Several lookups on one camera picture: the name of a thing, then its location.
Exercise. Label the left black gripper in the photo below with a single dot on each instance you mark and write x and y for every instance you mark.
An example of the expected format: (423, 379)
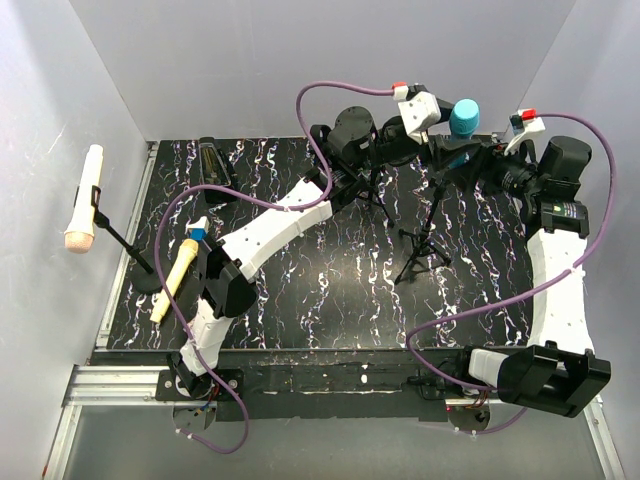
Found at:
(444, 152)

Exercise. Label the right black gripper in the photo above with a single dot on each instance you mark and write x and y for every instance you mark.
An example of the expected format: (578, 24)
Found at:
(487, 162)

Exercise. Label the teal blue microphone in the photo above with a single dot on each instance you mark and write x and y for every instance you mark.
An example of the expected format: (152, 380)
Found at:
(464, 119)

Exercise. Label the black tripod shock-mount stand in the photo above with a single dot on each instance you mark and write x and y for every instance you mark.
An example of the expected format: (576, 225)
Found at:
(366, 189)

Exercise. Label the black round-base mic stand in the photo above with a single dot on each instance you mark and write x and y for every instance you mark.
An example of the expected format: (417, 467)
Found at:
(318, 134)

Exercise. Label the cream yellow microphone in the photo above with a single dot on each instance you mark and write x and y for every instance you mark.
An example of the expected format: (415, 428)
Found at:
(186, 254)

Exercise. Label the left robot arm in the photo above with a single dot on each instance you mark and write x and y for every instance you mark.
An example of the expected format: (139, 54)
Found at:
(356, 152)

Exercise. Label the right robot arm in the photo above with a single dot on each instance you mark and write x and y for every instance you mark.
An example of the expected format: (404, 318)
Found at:
(558, 371)

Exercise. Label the black left round-base stand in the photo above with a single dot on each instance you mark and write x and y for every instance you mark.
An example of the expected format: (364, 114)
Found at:
(143, 275)

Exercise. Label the pale pink microphone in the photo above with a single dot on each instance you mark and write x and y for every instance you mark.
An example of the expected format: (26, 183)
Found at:
(79, 235)

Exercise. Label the blue white small box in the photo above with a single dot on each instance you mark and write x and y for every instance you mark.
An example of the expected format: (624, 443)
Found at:
(198, 229)

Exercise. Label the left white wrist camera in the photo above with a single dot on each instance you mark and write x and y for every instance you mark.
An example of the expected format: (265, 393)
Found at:
(418, 114)

